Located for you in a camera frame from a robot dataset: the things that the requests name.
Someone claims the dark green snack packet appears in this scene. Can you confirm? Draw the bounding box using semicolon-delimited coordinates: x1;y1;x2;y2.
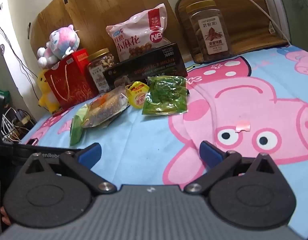
142;76;189;116

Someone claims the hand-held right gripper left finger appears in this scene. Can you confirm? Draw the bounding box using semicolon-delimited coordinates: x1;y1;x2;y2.
24;142;117;195

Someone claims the light green snack packet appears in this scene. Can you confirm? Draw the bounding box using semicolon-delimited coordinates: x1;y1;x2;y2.
69;107;88;147

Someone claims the pink paper tag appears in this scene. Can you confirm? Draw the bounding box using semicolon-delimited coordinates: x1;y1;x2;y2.
235;121;251;133

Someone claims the wooden board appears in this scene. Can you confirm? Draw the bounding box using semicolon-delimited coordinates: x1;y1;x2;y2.
30;0;192;63

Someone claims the tangle of cables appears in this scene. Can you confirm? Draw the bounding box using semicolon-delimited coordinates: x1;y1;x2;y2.
1;106;36;143

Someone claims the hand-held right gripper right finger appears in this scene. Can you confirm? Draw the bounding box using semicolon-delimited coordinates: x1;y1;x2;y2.
184;141;278;195

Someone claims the small nut jar gold lid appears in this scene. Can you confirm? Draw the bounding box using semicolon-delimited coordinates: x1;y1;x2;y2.
87;48;117;94

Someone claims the pink snack bag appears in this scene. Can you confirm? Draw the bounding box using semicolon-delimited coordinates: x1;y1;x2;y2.
105;3;171;62

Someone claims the printed cartoon bed sheet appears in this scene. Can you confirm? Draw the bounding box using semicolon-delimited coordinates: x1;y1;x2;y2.
20;44;308;239

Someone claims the clear pastry packet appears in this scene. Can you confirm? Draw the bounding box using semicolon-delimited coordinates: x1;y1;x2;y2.
81;87;131;129

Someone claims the pink and blue plush cat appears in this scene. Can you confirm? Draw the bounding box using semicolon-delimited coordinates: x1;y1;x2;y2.
37;24;81;69

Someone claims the tall nut jar orange lid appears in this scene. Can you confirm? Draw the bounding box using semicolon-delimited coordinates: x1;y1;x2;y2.
185;0;233;63

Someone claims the brown seat cushion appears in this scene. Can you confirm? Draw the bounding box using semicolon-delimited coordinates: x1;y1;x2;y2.
175;0;291;64

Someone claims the black cardboard box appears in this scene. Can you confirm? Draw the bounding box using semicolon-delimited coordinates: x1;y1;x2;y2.
104;42;188;92

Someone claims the yellow plush duck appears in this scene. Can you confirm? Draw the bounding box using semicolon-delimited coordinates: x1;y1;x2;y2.
37;69;61;113

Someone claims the yellow snack packet red label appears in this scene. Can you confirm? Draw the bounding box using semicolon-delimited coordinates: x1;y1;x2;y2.
125;81;150;109

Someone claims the white cable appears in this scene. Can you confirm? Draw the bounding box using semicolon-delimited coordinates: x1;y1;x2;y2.
226;0;293;44

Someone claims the red gift box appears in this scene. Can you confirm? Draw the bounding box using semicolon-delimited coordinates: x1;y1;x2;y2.
44;49;99;109

